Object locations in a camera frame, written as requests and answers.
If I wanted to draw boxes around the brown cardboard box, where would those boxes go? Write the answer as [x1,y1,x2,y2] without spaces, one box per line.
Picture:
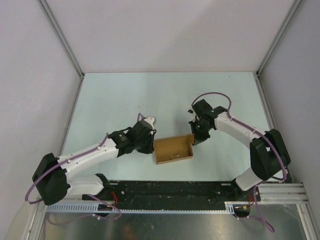
[153,133,194,165]

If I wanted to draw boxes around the small clear plastic scrap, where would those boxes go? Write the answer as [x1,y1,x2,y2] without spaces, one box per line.
[171,150,182,160]

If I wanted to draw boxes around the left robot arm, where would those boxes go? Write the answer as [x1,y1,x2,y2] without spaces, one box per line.
[32,116,157,206]

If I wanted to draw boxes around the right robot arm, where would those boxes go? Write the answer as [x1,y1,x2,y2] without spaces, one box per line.
[188,99,291,201]

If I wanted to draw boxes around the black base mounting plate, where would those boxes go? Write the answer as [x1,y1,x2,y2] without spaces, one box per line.
[96,180,261,210]

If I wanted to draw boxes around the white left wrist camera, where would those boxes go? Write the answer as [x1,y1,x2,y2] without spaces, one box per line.
[143,116,157,129]

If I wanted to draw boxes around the right aluminium corner post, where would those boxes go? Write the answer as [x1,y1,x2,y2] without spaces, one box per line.
[255,0,305,76]

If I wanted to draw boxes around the aluminium corner post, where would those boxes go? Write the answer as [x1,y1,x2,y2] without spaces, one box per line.
[37,0,85,78]
[255,0,305,76]

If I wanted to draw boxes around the grey slotted cable duct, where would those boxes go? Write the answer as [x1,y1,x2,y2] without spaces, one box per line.
[46,202,235,214]

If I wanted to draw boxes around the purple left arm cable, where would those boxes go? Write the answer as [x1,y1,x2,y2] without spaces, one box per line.
[24,112,145,225]

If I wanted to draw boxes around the aluminium frame rail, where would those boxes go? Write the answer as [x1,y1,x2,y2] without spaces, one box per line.
[36,182,309,203]

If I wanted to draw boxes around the left aluminium corner post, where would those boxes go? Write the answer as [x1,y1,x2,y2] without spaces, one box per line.
[37,0,85,78]

